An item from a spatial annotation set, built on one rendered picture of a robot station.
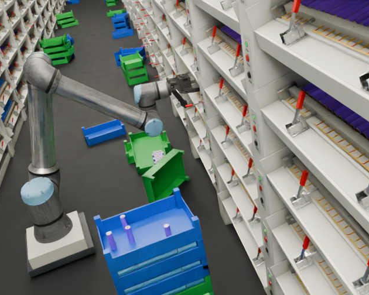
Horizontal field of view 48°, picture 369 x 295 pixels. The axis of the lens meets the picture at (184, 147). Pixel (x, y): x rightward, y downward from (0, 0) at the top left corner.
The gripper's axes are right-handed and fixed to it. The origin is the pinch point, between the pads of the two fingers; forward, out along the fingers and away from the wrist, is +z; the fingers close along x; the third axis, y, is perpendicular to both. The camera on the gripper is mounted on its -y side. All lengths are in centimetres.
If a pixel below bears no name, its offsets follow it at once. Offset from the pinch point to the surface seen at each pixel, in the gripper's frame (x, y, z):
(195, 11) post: -37, 44, -9
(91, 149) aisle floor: 83, -64, -72
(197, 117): 14.4, -23.1, -4.1
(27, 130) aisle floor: 149, -67, -128
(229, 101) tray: -58, 14, -5
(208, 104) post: -36.7, 5.4, -8.2
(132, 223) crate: -79, -14, -48
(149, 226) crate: -84, -14, -43
